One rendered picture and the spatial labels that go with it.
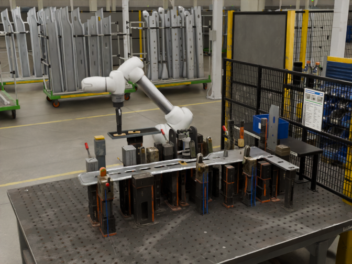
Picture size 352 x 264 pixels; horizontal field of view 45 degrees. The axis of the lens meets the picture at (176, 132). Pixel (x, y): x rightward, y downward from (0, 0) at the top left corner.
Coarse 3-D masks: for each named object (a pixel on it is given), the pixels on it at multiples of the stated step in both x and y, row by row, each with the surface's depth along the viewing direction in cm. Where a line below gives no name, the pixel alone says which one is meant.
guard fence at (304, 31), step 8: (304, 16) 649; (304, 24) 652; (304, 32) 655; (320, 32) 674; (296, 40) 655; (304, 40) 658; (328, 40) 687; (304, 48) 662; (304, 56) 666; (320, 56) 686; (304, 64) 670; (296, 112) 692
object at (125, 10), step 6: (126, 0) 1413; (126, 6) 1418; (126, 12) 1423; (126, 18) 1428; (126, 30) 1438; (126, 36) 1443; (126, 42) 1448; (126, 48) 1453; (126, 54) 1458; (126, 60) 1463
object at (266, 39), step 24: (240, 24) 566; (264, 24) 523; (288, 24) 482; (240, 48) 573; (264, 48) 528; (288, 48) 488; (240, 72) 580; (264, 72) 535; (240, 96) 587; (264, 96) 543; (240, 120) 595
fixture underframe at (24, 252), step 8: (336, 232) 281; (24, 240) 332; (312, 240) 271; (320, 240) 275; (328, 240) 277; (24, 248) 334; (288, 248) 261; (296, 248) 265; (312, 248) 276; (320, 248) 276; (24, 256) 328; (264, 256) 253; (272, 256) 256; (280, 256) 322; (312, 256) 282; (320, 256) 278
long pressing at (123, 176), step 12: (216, 156) 308; (228, 156) 308; (240, 156) 308; (252, 156) 308; (264, 156) 309; (120, 168) 286; (132, 168) 286; (144, 168) 286; (156, 168) 286; (168, 168) 286; (180, 168) 286; (84, 180) 266; (96, 180) 266
